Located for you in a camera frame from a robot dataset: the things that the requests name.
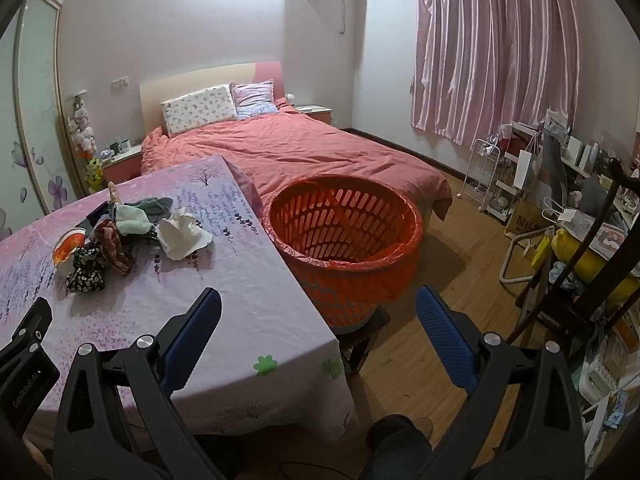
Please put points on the dark foil packet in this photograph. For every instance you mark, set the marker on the dark foil packet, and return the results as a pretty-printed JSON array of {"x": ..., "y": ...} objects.
[{"x": 97, "y": 215}]

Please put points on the pink striped pillow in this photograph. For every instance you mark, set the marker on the pink striped pillow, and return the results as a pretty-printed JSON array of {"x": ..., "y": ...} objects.
[{"x": 255, "y": 97}]

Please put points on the white plastic shelf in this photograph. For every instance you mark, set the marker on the white plastic shelf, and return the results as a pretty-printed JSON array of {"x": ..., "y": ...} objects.
[{"x": 605, "y": 375}]

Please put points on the dark wooden stool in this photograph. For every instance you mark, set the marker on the dark wooden stool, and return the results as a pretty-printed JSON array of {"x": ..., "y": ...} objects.
[{"x": 362, "y": 342}]

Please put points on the white floral pillow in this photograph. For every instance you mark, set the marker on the white floral pillow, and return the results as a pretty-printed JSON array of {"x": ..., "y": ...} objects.
[{"x": 200, "y": 110}]

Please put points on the flower print sliding wardrobe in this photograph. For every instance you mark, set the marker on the flower print sliding wardrobe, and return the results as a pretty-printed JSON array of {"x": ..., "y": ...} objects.
[{"x": 35, "y": 110}]

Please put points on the black floral cloth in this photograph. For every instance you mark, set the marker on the black floral cloth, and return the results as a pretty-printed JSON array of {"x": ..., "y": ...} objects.
[{"x": 86, "y": 270}]

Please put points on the brown plaid cloth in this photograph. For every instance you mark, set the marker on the brown plaid cloth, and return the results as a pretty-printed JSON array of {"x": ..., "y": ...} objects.
[{"x": 112, "y": 250}]

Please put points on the white tissue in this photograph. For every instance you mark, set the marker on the white tissue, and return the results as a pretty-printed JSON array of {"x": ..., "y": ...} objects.
[{"x": 180, "y": 237}]

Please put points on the pale green cloth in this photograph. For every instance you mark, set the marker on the pale green cloth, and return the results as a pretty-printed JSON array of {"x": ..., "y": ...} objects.
[{"x": 132, "y": 222}]

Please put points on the orange plastic laundry basket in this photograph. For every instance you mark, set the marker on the orange plastic laundry basket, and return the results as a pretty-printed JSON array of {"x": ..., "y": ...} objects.
[{"x": 345, "y": 280}]

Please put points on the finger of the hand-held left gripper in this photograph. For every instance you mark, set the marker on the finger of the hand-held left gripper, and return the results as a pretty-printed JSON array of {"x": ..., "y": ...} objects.
[{"x": 27, "y": 375}]

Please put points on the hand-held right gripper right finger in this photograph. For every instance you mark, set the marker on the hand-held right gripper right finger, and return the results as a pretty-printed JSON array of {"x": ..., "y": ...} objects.
[{"x": 445, "y": 342}]

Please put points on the dark wooden chair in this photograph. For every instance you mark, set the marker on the dark wooden chair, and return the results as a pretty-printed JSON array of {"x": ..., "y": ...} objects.
[{"x": 565, "y": 280}]

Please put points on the cream and pink headboard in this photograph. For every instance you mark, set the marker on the cream and pink headboard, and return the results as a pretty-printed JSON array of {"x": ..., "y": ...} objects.
[{"x": 200, "y": 77}]

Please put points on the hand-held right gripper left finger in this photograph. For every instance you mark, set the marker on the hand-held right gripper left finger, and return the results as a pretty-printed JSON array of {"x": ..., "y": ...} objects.
[{"x": 192, "y": 345}]

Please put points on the hanging stack of plush toys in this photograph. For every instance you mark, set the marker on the hanging stack of plush toys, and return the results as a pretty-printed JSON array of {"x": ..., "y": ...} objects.
[{"x": 82, "y": 125}]

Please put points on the bed with pink duvet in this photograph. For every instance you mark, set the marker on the bed with pink duvet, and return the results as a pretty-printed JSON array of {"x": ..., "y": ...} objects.
[{"x": 310, "y": 152}]

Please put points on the person's leg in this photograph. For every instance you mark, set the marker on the person's leg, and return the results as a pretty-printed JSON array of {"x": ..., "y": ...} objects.
[{"x": 395, "y": 450}]

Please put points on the air conditioner pipe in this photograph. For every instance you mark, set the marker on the air conditioner pipe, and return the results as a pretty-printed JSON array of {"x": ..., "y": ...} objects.
[{"x": 343, "y": 7}]

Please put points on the white wall switch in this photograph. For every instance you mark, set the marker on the white wall switch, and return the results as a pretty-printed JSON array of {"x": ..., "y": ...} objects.
[{"x": 121, "y": 81}]

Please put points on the pink striped curtain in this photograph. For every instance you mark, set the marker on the pink striped curtain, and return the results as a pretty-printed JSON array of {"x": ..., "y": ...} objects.
[{"x": 490, "y": 45}]

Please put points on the white paper bag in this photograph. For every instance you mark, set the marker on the white paper bag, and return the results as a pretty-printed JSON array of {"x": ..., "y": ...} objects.
[{"x": 522, "y": 167}]

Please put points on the yellow bag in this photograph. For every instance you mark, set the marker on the yellow bag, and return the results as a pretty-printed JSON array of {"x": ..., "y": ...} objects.
[{"x": 605, "y": 265}]

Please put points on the white trolley cart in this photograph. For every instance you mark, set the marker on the white trolley cart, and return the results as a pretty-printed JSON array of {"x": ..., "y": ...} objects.
[{"x": 502, "y": 195}]

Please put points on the pink and white nightstand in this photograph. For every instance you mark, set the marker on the pink and white nightstand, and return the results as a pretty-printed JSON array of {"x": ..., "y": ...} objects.
[
  {"x": 122, "y": 165},
  {"x": 315, "y": 112}
]

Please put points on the yellow green plush toy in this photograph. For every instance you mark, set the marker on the yellow green plush toy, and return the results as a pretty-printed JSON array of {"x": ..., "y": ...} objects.
[{"x": 94, "y": 172}]

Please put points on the orange and white wrapper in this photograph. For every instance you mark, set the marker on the orange and white wrapper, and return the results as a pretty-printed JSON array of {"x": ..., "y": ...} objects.
[{"x": 67, "y": 250}]

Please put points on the clear yellow snack packet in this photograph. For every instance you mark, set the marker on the clear yellow snack packet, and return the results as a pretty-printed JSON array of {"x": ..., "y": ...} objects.
[{"x": 114, "y": 194}]

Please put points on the grey office chair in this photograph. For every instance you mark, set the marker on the grey office chair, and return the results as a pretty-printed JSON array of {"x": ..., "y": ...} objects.
[{"x": 557, "y": 165}]

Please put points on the white metal frame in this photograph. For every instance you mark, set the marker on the white metal frame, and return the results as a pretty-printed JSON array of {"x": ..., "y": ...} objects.
[{"x": 505, "y": 265}]

